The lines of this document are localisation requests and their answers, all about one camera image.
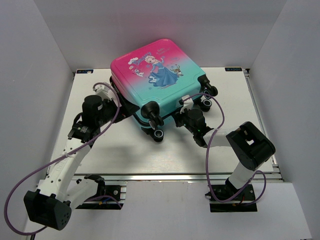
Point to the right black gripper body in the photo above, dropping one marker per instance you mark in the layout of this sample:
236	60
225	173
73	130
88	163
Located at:
182	119

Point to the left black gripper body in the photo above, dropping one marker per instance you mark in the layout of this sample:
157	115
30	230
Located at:
110	110

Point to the teal suitcase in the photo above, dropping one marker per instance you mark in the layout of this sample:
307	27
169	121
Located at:
158	80

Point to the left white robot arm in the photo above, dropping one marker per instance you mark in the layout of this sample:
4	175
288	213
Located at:
52	203

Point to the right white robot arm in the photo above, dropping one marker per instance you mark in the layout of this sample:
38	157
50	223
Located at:
249	144

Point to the right blue table label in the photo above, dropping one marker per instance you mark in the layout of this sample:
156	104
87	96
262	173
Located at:
233	69

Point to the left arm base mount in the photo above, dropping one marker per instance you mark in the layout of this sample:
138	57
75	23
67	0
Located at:
114	199

